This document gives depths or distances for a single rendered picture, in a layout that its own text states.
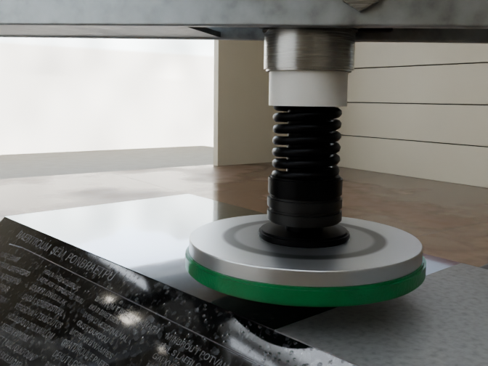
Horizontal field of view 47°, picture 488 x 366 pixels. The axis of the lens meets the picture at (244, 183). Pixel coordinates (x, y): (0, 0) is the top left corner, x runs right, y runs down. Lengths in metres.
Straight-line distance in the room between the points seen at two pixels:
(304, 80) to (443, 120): 7.23
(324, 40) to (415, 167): 7.50
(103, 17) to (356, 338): 0.34
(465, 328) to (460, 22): 0.24
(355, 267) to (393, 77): 7.78
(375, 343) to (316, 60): 0.23
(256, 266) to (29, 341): 0.33
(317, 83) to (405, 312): 0.21
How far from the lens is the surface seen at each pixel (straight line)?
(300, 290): 0.43
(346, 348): 0.45
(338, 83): 0.49
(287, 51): 0.48
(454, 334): 0.49
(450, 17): 0.45
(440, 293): 0.58
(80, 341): 0.62
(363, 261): 0.46
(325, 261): 0.45
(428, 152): 7.84
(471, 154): 7.49
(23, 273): 0.78
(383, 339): 0.47
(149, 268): 0.63
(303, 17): 0.46
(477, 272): 0.67
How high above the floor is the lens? 1.03
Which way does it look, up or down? 9 degrees down
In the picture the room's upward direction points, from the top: 1 degrees clockwise
